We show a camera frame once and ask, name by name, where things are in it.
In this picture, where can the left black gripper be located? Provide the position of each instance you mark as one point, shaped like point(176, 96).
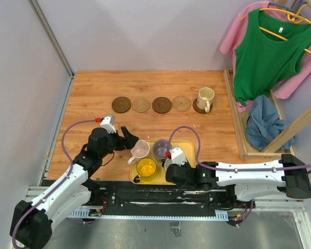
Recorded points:
point(131, 139)

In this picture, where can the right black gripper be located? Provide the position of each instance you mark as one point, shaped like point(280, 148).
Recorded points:
point(184, 165)

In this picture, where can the dark wooden coaster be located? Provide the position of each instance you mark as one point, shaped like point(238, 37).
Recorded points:
point(196, 108)
point(161, 105)
point(121, 104)

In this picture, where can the woven rattan coaster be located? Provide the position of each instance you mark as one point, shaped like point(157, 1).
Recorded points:
point(141, 105)
point(181, 103)

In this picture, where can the cream plastic cup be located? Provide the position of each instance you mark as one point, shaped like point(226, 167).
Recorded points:
point(205, 99)

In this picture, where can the white cup green handle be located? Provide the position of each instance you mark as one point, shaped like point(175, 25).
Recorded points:
point(167, 163)

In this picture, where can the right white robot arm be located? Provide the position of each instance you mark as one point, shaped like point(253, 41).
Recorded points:
point(287, 175)

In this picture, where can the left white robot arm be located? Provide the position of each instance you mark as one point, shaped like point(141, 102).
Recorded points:
point(59, 189)

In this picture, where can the pink plastic cup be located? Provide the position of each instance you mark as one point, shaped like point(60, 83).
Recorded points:
point(140, 151)

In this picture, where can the purple plastic cup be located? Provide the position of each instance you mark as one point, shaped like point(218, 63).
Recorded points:
point(160, 148)

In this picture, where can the yellow transparent cup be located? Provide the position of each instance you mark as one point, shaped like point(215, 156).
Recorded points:
point(146, 171)

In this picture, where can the yellow plastic tray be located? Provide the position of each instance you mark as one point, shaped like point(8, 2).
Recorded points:
point(159, 178)

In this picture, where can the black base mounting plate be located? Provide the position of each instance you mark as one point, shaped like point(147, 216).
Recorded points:
point(125, 199)

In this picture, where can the blue crumpled cloth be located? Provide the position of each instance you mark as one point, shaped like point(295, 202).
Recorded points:
point(264, 124)

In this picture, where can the green tank top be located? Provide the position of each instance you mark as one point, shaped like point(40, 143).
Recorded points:
point(271, 51)

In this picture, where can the pink t-shirt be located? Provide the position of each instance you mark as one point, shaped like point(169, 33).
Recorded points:
point(290, 85)

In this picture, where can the yellow clothes hanger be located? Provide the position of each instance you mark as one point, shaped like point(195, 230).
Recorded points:
point(291, 17)

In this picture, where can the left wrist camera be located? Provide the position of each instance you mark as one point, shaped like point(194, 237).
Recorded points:
point(107, 123)

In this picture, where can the wooden clothes rack frame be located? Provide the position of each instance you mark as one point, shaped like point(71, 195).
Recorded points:
point(240, 115)

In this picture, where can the aluminium rail frame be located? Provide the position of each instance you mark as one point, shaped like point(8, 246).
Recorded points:
point(273, 223)

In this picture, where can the aluminium corner post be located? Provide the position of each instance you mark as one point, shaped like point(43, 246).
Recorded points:
point(34, 4)

